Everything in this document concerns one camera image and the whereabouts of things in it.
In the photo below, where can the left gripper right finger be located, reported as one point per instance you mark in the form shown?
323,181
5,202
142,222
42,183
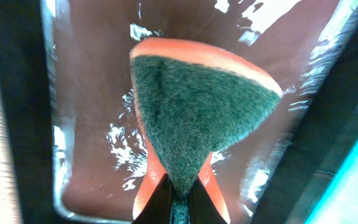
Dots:
200,206

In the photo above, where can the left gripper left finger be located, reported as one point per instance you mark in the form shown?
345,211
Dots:
158,209

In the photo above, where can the teal orange sponge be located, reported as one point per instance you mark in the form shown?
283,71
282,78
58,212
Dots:
191,100

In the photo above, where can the black rectangular tray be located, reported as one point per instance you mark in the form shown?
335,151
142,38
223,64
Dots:
66,92

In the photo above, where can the teal plastic tray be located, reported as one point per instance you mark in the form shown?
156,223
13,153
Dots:
339,204

